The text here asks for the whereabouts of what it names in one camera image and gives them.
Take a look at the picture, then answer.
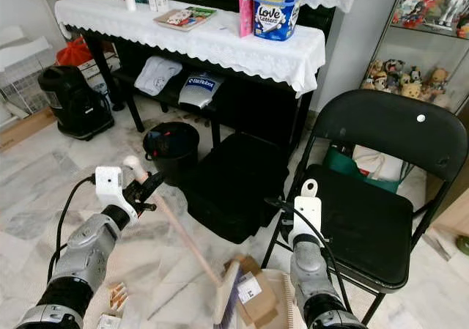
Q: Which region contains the wooden handled broom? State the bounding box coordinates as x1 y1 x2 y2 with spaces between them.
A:
123 155 244 329

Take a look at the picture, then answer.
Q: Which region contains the brown cardboard box with label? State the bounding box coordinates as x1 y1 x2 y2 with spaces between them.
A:
224 254 279 326

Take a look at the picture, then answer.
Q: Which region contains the black padded piano stool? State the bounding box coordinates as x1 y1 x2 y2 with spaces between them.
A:
180 131 290 244

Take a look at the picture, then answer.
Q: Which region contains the green fabric bag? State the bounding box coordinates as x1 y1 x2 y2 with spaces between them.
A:
322 146 407 194

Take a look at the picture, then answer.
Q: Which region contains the brown striped litter piece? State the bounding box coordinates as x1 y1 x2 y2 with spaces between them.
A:
106 281 129 311

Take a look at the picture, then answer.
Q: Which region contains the white tote bag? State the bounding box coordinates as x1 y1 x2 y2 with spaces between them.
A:
352 144 407 183

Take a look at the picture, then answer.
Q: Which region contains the grey folded cap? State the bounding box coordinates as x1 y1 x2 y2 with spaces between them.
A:
134 56 184 97

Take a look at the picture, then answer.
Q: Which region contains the black vacuum cleaner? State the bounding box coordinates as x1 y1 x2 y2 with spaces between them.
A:
38 65 114 141

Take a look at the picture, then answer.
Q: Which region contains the black upright piano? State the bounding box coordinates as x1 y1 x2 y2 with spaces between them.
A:
70 0 338 154

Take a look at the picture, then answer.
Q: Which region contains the white printed carton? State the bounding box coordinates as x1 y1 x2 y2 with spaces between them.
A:
79 56 118 95

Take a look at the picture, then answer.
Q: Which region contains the white litter piece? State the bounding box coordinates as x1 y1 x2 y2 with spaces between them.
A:
95 313 124 329

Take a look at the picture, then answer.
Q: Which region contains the long wooden board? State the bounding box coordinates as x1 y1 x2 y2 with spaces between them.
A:
0 108 58 152

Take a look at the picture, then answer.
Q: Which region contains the black folding chair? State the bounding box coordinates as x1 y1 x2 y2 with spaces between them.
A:
262 89 469 326

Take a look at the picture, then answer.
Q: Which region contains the red plastic bag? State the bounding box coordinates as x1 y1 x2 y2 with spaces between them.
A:
56 36 95 67

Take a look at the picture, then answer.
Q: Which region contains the colourful picture book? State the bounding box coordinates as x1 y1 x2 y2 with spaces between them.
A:
154 5 218 32

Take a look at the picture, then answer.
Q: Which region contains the beige plush toy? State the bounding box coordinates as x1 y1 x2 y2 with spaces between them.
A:
399 80 422 99

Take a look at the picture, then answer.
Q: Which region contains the pink slim box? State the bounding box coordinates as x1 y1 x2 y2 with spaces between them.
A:
238 0 255 38

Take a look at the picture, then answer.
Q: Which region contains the blue Love Letters tub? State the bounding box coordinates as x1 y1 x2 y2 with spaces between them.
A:
251 0 307 42

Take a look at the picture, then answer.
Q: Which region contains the brown teddy plush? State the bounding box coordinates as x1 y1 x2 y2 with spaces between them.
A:
429 67 451 99

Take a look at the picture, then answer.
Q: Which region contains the glass display cabinet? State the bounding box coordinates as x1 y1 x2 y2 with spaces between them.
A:
359 0 469 114

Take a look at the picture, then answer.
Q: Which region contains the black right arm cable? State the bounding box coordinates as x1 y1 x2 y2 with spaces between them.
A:
265 197 356 308

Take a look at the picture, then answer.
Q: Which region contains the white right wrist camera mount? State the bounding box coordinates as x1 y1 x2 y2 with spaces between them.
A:
292 195 325 248

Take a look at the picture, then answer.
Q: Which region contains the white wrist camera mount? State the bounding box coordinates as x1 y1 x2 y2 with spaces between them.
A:
94 166 139 223
292 195 325 248

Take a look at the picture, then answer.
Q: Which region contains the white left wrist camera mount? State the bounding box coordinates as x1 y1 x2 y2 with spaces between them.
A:
94 166 139 223

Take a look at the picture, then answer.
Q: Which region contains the white wire basket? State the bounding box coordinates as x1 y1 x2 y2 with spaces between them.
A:
0 25 56 117

